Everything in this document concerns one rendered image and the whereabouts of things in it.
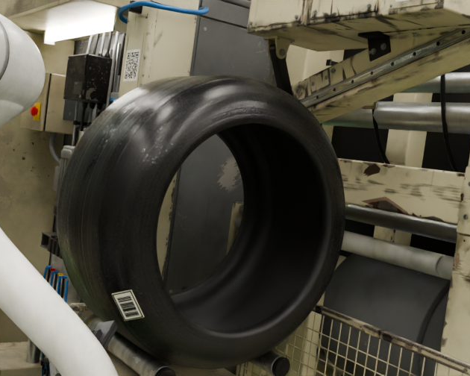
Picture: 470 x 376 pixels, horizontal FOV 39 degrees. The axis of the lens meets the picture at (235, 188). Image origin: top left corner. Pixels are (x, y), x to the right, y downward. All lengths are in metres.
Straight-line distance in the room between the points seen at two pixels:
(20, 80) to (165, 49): 0.68
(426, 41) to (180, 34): 0.57
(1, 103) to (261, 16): 0.85
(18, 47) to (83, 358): 0.43
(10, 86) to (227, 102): 0.44
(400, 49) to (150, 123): 0.59
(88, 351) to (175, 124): 0.54
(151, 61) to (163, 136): 0.43
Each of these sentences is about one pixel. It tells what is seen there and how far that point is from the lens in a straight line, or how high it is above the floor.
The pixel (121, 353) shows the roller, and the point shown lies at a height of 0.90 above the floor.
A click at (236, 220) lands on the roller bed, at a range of 1.86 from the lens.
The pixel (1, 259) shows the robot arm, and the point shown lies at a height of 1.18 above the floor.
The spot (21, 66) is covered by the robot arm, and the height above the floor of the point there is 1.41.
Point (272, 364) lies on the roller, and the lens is 1.43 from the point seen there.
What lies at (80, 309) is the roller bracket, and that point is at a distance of 1.55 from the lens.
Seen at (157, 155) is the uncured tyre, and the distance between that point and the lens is 1.16.
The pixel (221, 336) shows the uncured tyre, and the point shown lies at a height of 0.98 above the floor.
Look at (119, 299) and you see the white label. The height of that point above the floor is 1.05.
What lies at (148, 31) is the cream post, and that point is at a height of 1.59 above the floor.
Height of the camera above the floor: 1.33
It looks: 3 degrees down
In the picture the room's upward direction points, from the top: 8 degrees clockwise
